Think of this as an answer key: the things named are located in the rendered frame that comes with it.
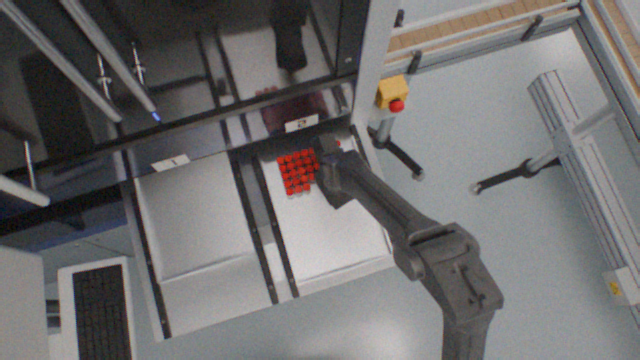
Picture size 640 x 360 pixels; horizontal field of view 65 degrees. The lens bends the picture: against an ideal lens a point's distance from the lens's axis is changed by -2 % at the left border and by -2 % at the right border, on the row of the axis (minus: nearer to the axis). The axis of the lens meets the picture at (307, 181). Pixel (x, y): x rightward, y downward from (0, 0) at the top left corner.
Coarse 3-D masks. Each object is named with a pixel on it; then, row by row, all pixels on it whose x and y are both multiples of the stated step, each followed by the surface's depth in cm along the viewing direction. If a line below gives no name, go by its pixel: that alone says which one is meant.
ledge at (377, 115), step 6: (408, 96) 145; (408, 102) 145; (372, 108) 144; (378, 108) 144; (384, 108) 144; (408, 108) 144; (372, 114) 144; (378, 114) 144; (384, 114) 144; (390, 114) 144; (396, 114) 145; (372, 120) 144; (378, 120) 145
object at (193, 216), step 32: (224, 160) 141; (160, 192) 139; (192, 192) 139; (224, 192) 139; (160, 224) 137; (192, 224) 136; (224, 224) 136; (160, 256) 134; (192, 256) 134; (224, 256) 134
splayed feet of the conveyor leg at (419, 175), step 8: (368, 128) 223; (368, 136) 223; (376, 144) 220; (384, 144) 220; (392, 144) 221; (392, 152) 221; (400, 152) 221; (400, 160) 222; (408, 160) 221; (416, 168) 222; (416, 176) 228; (424, 176) 229
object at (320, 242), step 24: (264, 168) 140; (312, 192) 138; (288, 216) 137; (312, 216) 136; (336, 216) 136; (360, 216) 136; (288, 240) 135; (312, 240) 135; (336, 240) 135; (360, 240) 135; (384, 240) 135; (312, 264) 133; (336, 264) 133; (360, 264) 130
